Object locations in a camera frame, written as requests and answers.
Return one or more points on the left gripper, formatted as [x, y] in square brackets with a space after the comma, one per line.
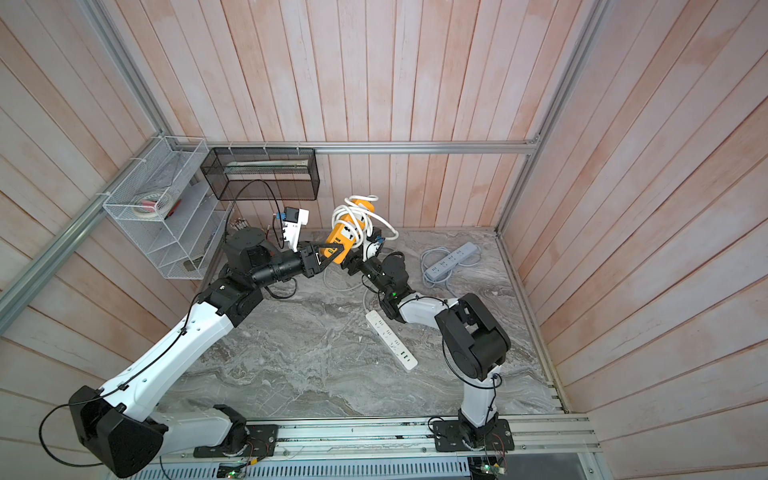
[311, 261]

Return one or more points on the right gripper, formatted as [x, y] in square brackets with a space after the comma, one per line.
[358, 264]

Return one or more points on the yellow power strip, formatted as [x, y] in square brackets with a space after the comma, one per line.
[352, 223]

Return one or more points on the white power strip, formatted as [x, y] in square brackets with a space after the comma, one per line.
[391, 340]

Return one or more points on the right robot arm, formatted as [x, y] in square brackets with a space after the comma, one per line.
[473, 343]

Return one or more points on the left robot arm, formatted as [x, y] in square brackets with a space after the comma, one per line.
[116, 422]

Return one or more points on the grey power strip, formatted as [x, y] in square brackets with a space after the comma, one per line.
[466, 255]

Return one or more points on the tape roll on shelf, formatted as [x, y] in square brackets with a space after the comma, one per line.
[150, 205]

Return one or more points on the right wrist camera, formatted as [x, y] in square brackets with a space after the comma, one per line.
[372, 246]

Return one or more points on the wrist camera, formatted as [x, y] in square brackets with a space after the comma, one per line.
[372, 246]
[291, 221]

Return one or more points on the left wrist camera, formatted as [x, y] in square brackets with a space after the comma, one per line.
[291, 221]

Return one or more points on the black mesh wall basket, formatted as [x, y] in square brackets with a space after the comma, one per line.
[262, 173]

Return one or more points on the white wire mesh shelf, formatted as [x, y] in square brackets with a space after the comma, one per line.
[181, 245]

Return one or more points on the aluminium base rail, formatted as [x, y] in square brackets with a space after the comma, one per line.
[525, 447]

